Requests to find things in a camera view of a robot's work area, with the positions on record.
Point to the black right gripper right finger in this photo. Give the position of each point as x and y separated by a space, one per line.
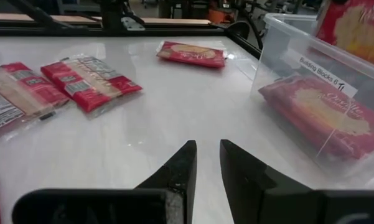
255 199

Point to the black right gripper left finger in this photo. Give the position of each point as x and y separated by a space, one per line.
174 193

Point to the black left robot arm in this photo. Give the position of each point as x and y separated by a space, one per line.
112 15

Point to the clear plastic storage bin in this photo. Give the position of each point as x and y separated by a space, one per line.
326 74

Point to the light wooden table board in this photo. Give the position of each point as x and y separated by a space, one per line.
174 21

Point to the orange shop vacuum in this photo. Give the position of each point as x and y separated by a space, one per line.
221 17

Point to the black aluminium table frame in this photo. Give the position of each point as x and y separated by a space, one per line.
81 31

